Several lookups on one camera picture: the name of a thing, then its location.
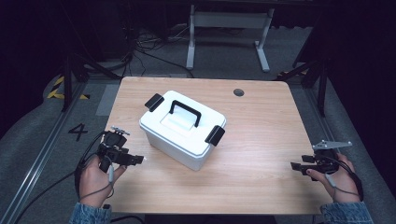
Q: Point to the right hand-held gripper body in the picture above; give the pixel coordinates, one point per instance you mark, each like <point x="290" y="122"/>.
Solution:
<point x="327" y="158"/>

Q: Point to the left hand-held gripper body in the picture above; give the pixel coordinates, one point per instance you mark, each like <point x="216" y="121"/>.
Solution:
<point x="113" y="149"/>

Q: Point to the person's right hand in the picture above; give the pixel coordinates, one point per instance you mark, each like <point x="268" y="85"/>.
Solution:
<point x="341" y="183"/>

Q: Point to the person's left hand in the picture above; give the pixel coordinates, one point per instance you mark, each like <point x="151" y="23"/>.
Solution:
<point x="93" y="183"/>

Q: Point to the black tripod stand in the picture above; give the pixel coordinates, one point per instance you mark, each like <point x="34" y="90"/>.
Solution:
<point x="320" y="81"/>
<point x="70" y="81"/>

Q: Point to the yellow black floor tape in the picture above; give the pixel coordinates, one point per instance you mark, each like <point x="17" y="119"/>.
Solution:
<point x="57" y="91"/>

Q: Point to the metal floor rail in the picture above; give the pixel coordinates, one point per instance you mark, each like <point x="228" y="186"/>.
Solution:
<point x="40" y="158"/>
<point x="320" y="115"/>

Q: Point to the white metal desk frame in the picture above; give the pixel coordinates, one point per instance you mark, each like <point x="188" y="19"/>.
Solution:
<point x="230" y="20"/>

